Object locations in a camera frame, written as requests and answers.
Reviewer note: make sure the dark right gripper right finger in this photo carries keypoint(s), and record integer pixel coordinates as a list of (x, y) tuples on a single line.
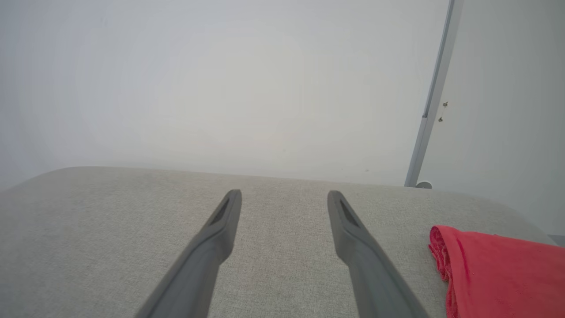
[(375, 278)]

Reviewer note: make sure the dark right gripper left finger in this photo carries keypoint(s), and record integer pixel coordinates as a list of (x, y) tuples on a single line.
[(198, 274)]

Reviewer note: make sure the grey pole foot bracket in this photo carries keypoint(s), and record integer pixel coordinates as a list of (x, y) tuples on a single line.
[(424, 185)]

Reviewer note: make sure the red and white jersey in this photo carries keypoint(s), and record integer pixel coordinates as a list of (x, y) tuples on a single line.
[(499, 274)]

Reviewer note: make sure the grey metal pole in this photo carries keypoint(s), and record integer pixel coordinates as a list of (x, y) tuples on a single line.
[(435, 88)]

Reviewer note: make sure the grey fabric sofa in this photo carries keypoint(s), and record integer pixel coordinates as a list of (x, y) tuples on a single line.
[(88, 229)]

